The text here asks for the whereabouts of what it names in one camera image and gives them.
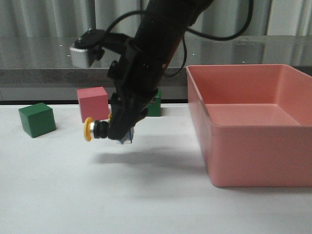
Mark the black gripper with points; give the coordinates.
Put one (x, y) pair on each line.
(136, 77)

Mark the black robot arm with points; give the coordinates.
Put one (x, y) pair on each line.
(165, 21)

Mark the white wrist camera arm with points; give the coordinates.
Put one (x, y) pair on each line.
(87, 48)

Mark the yellow push button switch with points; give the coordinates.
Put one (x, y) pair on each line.
(100, 129)

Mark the pink plastic bin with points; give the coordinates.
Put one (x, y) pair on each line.
(253, 124)

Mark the green cube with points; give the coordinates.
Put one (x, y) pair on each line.
(154, 108)
(37, 119)

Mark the left green cube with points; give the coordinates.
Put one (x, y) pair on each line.
(37, 119)

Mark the grey curtain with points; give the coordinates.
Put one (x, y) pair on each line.
(70, 18)

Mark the pink cube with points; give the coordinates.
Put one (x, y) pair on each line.
(93, 102)

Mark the dark glossy back table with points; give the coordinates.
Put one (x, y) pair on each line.
(40, 69)

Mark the right green cube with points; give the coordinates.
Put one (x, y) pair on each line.
(154, 108)

